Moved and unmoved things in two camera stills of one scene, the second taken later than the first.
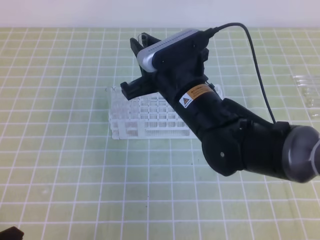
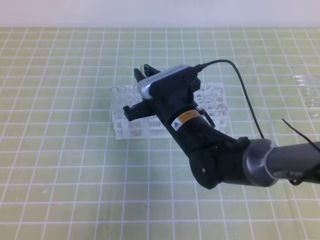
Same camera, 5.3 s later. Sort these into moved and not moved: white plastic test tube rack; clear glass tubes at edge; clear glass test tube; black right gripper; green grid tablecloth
Moved: clear glass test tube; black right gripper
Not moved: green grid tablecloth; clear glass tubes at edge; white plastic test tube rack
